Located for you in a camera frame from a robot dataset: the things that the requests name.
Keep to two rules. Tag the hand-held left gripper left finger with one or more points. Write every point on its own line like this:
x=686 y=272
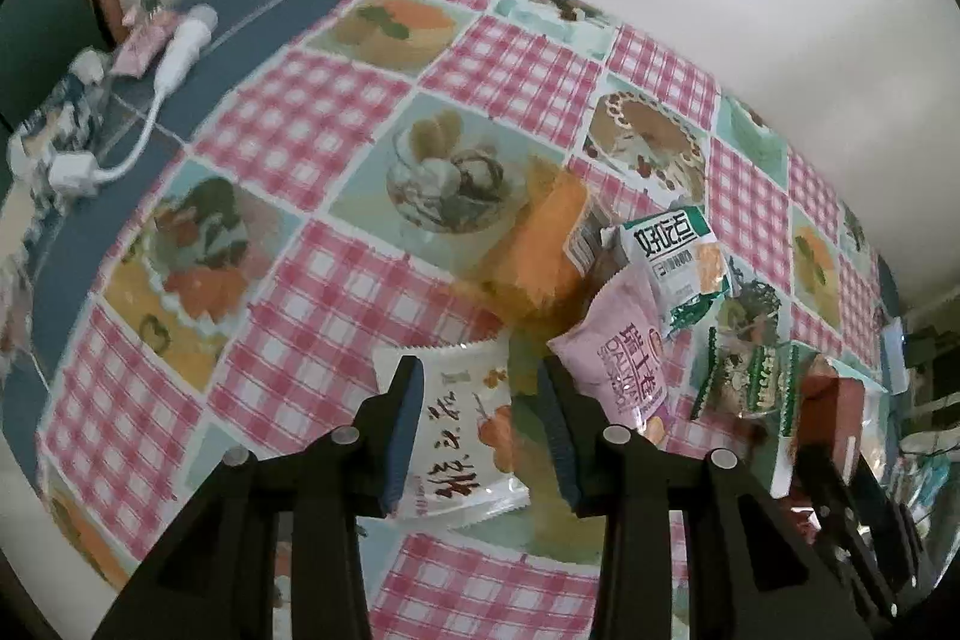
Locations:
x=401 y=430

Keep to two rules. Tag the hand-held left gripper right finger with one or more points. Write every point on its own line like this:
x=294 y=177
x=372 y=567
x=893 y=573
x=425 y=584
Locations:
x=559 y=437

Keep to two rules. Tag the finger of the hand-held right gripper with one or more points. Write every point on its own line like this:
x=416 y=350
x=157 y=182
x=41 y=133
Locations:
x=892 y=535
x=840 y=520

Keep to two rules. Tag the white snack packet black script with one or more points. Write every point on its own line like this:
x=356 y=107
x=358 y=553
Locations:
x=465 y=430

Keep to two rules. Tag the red-brown packet with white stripe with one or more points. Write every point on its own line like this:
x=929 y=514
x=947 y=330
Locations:
x=832 y=400

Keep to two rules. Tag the dark green foil snack packet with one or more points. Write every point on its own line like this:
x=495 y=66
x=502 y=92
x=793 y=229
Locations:
x=694 y=310

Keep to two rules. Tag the orange snack packet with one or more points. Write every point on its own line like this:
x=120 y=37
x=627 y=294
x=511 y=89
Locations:
x=547 y=235

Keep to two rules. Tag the pink snack packet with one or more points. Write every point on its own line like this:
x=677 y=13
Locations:
x=622 y=362

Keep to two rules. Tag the clear green-edged snack packet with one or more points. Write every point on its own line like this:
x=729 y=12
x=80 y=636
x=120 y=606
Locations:
x=739 y=377

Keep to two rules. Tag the light blue box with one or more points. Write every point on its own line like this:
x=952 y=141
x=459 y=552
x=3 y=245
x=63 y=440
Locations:
x=894 y=351

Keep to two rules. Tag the checked printed tablecloth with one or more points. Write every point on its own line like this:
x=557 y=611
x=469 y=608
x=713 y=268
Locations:
x=300 y=272

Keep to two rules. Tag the white and green snack packet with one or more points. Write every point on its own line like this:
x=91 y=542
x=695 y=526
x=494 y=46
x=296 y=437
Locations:
x=671 y=250

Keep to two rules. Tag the small pink sachet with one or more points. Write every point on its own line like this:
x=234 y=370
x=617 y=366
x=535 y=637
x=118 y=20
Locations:
x=142 y=48

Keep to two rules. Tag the blue floral cloth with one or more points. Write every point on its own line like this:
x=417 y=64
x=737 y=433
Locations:
x=56 y=115

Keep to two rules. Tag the white plug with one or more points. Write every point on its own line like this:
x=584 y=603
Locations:
x=90 y=66

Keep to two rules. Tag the dark teal cabinet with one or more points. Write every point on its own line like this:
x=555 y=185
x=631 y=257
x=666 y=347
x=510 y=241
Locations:
x=45 y=10

